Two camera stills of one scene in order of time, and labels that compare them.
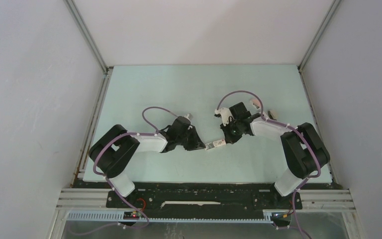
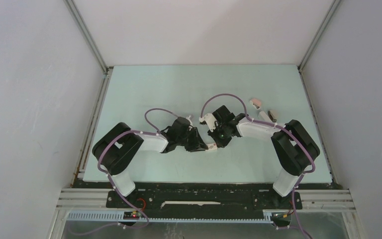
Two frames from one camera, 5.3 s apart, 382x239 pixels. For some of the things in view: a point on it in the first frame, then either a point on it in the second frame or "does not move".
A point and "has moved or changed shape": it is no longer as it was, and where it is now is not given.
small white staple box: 220,143 has moved or changed shape
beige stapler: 272,115 does not move
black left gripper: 196,143 does not move
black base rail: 202,195 does not move
